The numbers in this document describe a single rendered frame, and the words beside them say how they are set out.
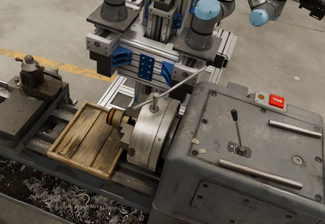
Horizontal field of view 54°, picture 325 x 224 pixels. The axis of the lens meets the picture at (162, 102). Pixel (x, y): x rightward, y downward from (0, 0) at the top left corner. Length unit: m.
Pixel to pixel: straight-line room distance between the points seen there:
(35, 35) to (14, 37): 0.20
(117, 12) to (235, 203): 1.13
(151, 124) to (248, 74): 2.48
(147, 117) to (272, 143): 0.47
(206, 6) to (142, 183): 0.88
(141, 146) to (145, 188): 0.28
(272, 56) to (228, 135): 2.87
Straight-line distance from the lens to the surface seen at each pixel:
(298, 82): 3.80
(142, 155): 1.26
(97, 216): 1.70
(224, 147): 1.17
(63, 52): 3.48
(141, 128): 1.22
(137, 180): 1.48
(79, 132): 1.60
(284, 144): 1.28
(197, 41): 1.68
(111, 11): 1.79
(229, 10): 1.75
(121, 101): 2.67
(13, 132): 1.54
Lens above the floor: 2.15
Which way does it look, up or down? 46 degrees down
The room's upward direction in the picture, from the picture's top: 12 degrees clockwise
